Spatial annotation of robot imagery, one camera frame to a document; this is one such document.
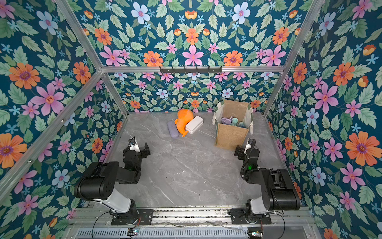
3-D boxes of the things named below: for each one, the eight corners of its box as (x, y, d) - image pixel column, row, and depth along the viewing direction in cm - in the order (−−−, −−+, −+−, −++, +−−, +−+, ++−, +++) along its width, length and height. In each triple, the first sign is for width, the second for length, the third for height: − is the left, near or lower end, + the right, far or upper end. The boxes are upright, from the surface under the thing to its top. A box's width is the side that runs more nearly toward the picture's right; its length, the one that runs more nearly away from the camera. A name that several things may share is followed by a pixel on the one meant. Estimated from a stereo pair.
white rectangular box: (184, 130, 111) (184, 126, 107) (197, 118, 118) (196, 114, 115) (193, 135, 108) (192, 131, 104) (204, 123, 115) (205, 119, 112)
